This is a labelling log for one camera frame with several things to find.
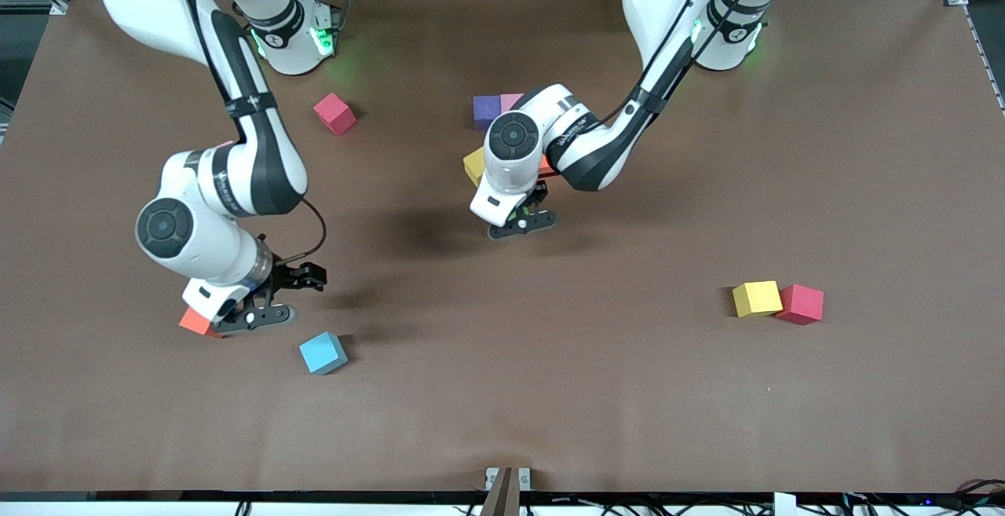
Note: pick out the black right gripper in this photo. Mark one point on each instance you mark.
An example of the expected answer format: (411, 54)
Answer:
(286, 277)

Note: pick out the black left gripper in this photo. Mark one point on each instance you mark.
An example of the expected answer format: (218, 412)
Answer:
(539, 195)

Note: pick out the orange foam cube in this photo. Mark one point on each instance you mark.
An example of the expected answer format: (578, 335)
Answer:
(545, 166)
(192, 321)

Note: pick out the yellow foam cube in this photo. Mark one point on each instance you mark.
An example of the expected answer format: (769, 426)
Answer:
(758, 298)
(473, 166)

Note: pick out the blue foam cube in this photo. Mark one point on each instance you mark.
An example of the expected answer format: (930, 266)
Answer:
(322, 353)

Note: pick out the pink foam cube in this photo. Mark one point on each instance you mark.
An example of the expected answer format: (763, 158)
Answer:
(510, 101)

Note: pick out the purple foam cube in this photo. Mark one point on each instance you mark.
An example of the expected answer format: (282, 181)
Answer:
(485, 110)

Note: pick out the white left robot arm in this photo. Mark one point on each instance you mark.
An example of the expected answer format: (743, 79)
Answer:
(581, 139)

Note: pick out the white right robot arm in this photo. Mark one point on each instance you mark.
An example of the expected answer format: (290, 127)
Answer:
(235, 178)

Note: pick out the red foam cube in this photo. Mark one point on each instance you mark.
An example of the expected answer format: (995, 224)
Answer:
(801, 304)
(334, 114)

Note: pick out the brown paper table cover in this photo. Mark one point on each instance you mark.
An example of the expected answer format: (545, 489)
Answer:
(502, 390)

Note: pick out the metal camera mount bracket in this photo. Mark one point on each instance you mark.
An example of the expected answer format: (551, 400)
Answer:
(502, 496)

